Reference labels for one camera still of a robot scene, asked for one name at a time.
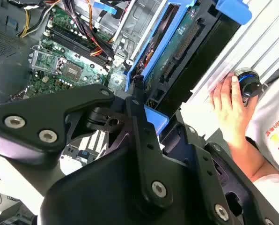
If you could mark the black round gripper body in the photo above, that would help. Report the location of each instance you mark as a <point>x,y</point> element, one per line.
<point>102,199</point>

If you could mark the hard disk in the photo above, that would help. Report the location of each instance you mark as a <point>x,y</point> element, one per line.
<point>177,47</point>

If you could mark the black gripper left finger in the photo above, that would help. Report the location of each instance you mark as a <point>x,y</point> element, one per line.
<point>36,122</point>

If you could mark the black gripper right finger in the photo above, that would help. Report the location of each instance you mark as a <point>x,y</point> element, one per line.
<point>214,187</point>

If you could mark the person's bare hand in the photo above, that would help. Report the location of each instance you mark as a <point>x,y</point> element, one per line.
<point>228,110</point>

